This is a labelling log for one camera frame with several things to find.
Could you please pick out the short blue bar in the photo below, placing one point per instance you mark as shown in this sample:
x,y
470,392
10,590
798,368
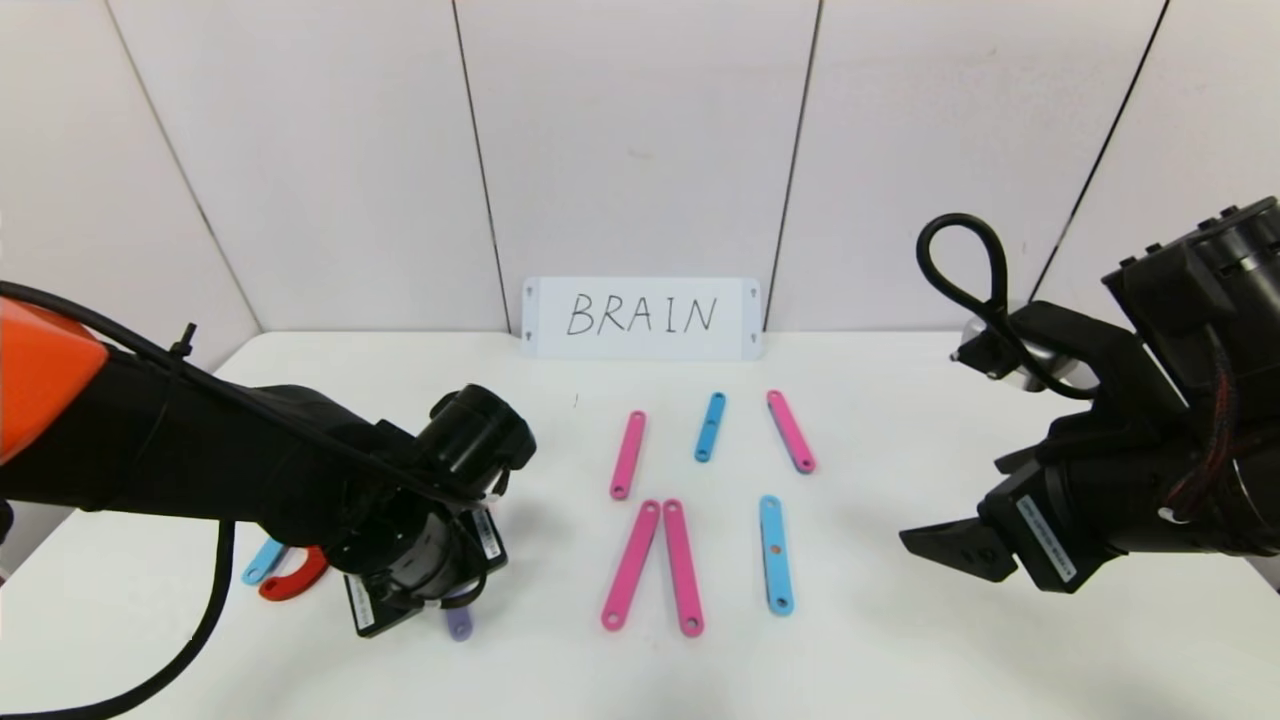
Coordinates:
x,y
710,427

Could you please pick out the large red arc piece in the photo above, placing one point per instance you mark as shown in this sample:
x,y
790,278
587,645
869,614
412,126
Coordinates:
x,y
295,585

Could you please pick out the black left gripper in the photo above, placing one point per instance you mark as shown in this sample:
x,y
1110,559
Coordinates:
x,y
425,590

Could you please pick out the blue bar with orange hole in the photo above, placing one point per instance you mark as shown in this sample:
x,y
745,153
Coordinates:
x,y
776,575

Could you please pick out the short purple bar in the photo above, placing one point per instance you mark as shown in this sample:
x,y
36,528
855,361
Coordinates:
x,y
459,626

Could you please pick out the pink bar with holes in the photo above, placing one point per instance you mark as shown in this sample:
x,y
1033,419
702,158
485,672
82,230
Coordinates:
x,y
628,455
683,568
631,565
790,431

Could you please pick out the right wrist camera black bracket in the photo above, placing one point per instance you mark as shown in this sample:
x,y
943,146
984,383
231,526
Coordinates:
x,y
1090,345

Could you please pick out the white sign reading BRAIN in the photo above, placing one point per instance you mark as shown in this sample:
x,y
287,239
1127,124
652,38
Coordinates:
x,y
600,345

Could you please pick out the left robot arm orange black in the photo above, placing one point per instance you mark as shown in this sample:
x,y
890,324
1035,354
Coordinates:
x,y
200,450

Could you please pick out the long light blue flat bar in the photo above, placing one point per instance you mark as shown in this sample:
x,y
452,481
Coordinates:
x,y
260,565

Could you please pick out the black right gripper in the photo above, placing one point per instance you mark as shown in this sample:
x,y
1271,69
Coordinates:
x,y
1045,538

